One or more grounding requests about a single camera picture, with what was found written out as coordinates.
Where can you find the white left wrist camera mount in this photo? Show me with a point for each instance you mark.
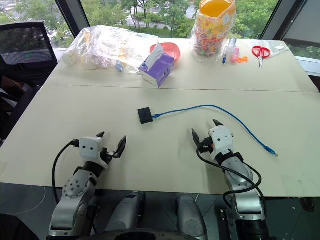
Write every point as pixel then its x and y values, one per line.
pixel 88 148

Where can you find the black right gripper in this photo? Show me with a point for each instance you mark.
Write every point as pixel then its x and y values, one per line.
pixel 207 145

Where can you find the small black box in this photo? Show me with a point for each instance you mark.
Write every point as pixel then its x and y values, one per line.
pixel 145 115

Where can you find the pink eraser block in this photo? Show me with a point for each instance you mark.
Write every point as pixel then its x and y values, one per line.
pixel 235 55

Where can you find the silver robot left leg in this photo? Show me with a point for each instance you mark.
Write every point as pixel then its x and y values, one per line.
pixel 127 210

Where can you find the dark rounded robot torso rim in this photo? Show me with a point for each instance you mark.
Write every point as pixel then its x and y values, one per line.
pixel 140 235

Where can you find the small blue tube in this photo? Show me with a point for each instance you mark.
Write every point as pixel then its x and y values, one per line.
pixel 119 66

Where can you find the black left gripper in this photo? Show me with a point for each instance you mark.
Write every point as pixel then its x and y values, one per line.
pixel 107 154

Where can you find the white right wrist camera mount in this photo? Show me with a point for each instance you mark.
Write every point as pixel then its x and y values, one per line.
pixel 221 140

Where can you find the flat clear plastic sleeve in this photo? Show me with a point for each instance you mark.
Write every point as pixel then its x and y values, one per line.
pixel 277 46

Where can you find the black box under table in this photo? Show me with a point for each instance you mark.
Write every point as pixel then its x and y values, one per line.
pixel 225 222

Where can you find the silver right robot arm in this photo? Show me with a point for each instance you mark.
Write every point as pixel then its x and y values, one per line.
pixel 242 190

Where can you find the large clear plastic bag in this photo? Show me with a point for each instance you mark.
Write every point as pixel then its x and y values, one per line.
pixel 100 47

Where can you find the blue pen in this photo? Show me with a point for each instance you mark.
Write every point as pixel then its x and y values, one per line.
pixel 224 56

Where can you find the pink plastic bowl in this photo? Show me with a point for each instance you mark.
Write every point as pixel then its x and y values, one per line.
pixel 173 50

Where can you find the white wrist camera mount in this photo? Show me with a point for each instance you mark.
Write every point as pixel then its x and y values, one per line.
pixel 88 148
pixel 221 140

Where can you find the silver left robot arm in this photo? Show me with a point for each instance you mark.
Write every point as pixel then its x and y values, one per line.
pixel 75 190

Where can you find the black mesh office chair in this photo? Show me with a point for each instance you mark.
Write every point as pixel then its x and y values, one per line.
pixel 25 45

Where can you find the black window frame post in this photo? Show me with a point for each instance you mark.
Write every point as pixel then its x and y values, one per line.
pixel 282 17
pixel 72 17

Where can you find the clear jar of colourful clips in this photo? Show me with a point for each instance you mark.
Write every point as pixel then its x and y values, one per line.
pixel 210 37

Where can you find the small orange clips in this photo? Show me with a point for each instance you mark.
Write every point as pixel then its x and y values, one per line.
pixel 243 59

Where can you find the purple tissue box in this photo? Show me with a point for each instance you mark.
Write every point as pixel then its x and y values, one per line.
pixel 160 70

